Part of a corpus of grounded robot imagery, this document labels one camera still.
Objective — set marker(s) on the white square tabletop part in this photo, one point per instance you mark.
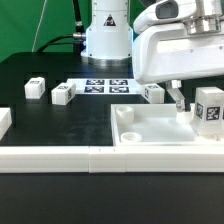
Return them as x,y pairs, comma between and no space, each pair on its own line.
156,125

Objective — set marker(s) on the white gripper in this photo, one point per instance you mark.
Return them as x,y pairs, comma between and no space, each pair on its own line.
177,40

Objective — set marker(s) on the fiducial marker sheet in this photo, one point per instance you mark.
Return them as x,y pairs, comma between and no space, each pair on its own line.
100,86

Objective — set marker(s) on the green backdrop curtain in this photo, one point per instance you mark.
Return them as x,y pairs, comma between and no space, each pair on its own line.
25,25

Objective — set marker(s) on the white U-shaped fence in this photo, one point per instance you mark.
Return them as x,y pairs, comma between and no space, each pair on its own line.
98,159

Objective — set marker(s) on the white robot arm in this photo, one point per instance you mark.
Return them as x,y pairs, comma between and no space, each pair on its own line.
110,37

